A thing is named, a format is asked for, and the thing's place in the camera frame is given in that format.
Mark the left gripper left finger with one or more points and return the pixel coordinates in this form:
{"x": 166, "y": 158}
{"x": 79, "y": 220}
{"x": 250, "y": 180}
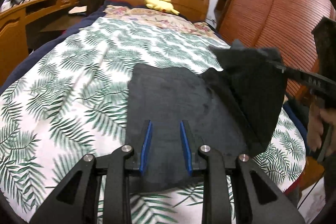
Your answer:
{"x": 98, "y": 185}

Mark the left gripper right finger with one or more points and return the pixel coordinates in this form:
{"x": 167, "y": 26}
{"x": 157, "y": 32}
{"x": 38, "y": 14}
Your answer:
{"x": 234, "y": 185}

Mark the black jacket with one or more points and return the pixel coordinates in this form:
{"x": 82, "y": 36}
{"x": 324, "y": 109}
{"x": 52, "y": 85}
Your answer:
{"x": 234, "y": 110}

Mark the person right hand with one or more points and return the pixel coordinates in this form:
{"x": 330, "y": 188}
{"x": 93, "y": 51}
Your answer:
{"x": 315, "y": 128}

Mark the wooden louvered wardrobe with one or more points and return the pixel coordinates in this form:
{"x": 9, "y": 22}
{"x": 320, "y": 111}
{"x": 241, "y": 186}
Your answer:
{"x": 284, "y": 24}

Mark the palm leaf bedspread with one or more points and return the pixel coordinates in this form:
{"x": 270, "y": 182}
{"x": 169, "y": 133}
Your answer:
{"x": 73, "y": 101}

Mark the wooden desk cabinet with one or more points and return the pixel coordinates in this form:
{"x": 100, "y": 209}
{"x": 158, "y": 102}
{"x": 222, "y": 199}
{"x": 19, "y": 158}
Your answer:
{"x": 14, "y": 47}

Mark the yellow plush toy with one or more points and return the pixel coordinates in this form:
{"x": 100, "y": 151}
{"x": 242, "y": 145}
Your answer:
{"x": 161, "y": 5}

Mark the floral pillow cover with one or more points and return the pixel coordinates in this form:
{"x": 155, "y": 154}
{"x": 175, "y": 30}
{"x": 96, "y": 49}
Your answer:
{"x": 159, "y": 19}

